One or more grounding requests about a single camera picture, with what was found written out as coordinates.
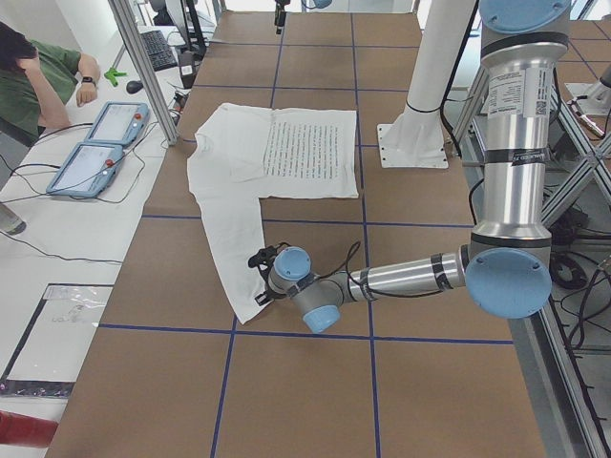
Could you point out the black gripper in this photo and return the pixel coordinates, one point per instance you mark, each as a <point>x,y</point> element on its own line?
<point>263,297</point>
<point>279,17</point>

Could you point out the white printed t-shirt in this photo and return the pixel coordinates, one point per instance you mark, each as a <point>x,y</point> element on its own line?
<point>245,154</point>

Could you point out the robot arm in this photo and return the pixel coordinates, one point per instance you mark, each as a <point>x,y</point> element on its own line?
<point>505,264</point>

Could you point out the black monitor stand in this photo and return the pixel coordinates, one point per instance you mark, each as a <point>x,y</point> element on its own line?
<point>192,52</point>

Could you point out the black keyboard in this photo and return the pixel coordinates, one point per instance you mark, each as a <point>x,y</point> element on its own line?
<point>158,50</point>

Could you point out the black computer mouse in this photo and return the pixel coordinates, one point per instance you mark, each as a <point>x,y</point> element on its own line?
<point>133,86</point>

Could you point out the green plastic tool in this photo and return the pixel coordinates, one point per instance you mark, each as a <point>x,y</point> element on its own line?
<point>113,75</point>

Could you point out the near blue teach pendant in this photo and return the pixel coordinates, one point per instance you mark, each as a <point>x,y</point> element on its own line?
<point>87,170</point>

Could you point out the blue teach pendant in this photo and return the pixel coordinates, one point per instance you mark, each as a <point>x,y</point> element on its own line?
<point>119,123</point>
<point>87,170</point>

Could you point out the far blue teach pendant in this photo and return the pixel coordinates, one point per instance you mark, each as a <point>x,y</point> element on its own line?
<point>119,123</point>

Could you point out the brown table mat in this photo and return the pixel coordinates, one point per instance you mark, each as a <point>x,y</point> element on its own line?
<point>170,373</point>

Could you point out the clear plastic sheet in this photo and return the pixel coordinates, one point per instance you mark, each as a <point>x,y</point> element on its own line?
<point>55,342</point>

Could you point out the person in green shirt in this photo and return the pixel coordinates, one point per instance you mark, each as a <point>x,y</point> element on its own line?
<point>37,81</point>

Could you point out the red cylinder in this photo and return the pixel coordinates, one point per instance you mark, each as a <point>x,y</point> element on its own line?
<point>26,431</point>

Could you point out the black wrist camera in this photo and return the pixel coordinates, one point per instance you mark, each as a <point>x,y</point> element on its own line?
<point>264,258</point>

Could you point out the aluminium frame post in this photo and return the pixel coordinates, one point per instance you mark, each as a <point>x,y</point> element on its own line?
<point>131,37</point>

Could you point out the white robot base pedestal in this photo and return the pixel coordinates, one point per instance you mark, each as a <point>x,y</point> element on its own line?
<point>415,138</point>

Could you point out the aluminium frame rack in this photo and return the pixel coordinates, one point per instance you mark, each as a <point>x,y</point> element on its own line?
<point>564,349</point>

